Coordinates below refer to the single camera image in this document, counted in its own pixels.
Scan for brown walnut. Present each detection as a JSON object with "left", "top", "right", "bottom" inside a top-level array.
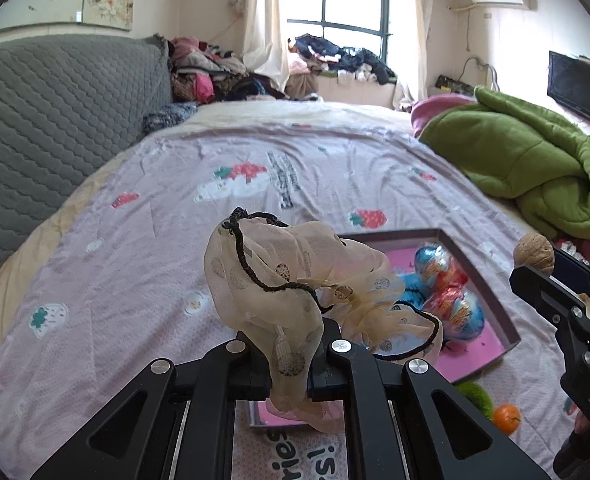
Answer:
[{"left": 513, "top": 233, "right": 556, "bottom": 275}]

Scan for green fuzzy ring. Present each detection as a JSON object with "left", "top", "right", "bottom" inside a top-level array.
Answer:
[{"left": 454, "top": 379, "right": 499, "bottom": 421}]

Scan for grey quilted headboard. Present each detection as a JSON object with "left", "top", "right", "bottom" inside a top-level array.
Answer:
[{"left": 0, "top": 35, "right": 171, "bottom": 269}]

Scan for blue snack packet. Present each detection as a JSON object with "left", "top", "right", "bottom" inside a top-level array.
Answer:
[{"left": 398, "top": 272, "right": 432, "bottom": 310}]

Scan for surprise egg toy packet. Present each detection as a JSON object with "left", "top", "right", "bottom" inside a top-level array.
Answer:
[{"left": 414, "top": 244, "right": 469, "bottom": 292}]

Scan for cream curtain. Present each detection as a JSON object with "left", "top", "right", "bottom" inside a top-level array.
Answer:
[
  {"left": 399, "top": 0, "right": 434, "bottom": 101},
  {"left": 242, "top": 0, "right": 289, "bottom": 90}
]

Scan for shallow grey box tray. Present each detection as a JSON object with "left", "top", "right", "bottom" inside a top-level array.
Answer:
[{"left": 246, "top": 227, "right": 522, "bottom": 430}]

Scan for person's hand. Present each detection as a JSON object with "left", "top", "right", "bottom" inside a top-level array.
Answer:
[{"left": 573, "top": 411, "right": 590, "bottom": 434}]

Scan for pink pillow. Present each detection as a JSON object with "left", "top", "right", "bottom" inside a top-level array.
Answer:
[{"left": 410, "top": 93, "right": 475, "bottom": 138}]

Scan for cream curtain left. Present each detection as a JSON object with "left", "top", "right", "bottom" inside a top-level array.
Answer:
[{"left": 242, "top": 0, "right": 289, "bottom": 90}]

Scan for green fleece blanket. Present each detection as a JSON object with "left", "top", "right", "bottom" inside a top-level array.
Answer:
[{"left": 419, "top": 86, "right": 590, "bottom": 240}]

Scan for cream polka-dot scrunchie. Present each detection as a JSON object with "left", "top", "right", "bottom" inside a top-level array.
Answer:
[{"left": 204, "top": 208, "right": 444, "bottom": 434}]

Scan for small snacks pile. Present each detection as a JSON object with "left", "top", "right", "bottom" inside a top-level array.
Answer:
[{"left": 553, "top": 238, "right": 590, "bottom": 263}]

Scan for black wall television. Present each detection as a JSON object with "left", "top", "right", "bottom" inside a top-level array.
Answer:
[{"left": 547, "top": 51, "right": 590, "bottom": 120}]

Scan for cream curtain right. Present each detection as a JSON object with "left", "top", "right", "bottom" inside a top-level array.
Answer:
[{"left": 399, "top": 0, "right": 434, "bottom": 101}]

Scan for pink strawberry bedsheet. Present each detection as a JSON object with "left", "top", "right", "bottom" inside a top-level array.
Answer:
[{"left": 0, "top": 128, "right": 574, "bottom": 479}]

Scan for dark clothes on windowsill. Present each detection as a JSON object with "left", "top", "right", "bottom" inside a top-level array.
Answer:
[{"left": 289, "top": 34, "right": 397, "bottom": 84}]

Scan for clothes pile by headboard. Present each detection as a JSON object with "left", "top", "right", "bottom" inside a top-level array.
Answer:
[{"left": 167, "top": 34, "right": 321, "bottom": 106}]

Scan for window with dark frame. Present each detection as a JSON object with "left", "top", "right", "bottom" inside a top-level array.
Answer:
[{"left": 285, "top": 0, "right": 389, "bottom": 58}]

